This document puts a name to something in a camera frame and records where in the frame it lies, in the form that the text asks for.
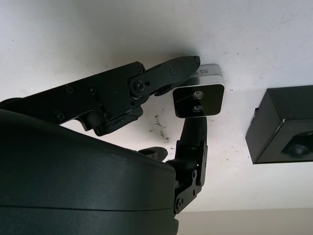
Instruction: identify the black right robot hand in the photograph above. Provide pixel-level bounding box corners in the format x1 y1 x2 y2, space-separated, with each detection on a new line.
0 55 210 235

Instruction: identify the silver depth camera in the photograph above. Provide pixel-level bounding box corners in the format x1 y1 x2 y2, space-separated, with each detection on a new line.
172 63 226 119

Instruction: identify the black box base with foam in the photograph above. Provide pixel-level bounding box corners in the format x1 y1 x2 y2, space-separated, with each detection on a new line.
245 84 313 165

